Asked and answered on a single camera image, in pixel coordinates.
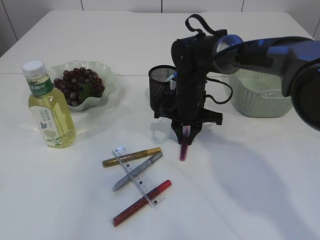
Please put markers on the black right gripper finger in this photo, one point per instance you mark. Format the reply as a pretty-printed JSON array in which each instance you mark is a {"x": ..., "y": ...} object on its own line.
[
  {"x": 192, "y": 131},
  {"x": 177, "y": 127}
]

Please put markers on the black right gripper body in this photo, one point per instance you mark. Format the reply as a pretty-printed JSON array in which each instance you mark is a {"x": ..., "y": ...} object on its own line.
[{"x": 189, "y": 111}]

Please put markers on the pink purple scissors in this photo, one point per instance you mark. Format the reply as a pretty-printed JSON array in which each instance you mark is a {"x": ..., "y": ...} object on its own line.
[{"x": 184, "y": 143}]

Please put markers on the blue scissors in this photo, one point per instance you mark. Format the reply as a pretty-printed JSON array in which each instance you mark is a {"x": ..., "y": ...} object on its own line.
[{"x": 171, "y": 77}]

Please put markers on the clear plastic ruler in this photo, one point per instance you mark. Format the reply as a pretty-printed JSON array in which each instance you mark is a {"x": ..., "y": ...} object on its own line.
[{"x": 135, "y": 165}]

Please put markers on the purple artificial grape bunch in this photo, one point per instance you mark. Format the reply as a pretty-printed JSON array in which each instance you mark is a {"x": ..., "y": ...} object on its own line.
[{"x": 79, "y": 84}]

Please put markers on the yellow tea bottle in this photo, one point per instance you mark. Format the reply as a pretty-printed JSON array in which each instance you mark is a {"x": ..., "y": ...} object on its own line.
[{"x": 48, "y": 106}]

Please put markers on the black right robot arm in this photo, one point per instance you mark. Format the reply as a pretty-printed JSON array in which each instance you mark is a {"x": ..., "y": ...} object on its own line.
[{"x": 296, "y": 60}]

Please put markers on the black mesh pen holder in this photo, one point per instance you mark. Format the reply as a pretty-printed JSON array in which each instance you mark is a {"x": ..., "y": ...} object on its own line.
[{"x": 159, "y": 87}]

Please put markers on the silver glitter pen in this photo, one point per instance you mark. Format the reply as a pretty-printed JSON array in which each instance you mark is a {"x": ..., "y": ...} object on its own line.
[{"x": 136, "y": 171}]

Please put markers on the green plastic woven basket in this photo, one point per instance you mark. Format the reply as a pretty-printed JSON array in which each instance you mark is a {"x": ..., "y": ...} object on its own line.
[{"x": 258, "y": 95}]

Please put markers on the red glitter pen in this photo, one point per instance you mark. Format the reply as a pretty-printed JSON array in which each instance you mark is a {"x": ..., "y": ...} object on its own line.
[{"x": 139, "y": 204}]

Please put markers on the gold glitter pen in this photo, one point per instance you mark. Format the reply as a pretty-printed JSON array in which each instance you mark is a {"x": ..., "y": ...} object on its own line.
[{"x": 131, "y": 156}]

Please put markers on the green wavy glass plate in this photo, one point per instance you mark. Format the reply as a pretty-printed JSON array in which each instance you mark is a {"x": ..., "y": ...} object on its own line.
[{"x": 103, "y": 71}]

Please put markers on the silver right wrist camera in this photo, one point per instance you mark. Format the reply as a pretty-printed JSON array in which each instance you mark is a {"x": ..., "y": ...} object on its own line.
[{"x": 172, "y": 84}]

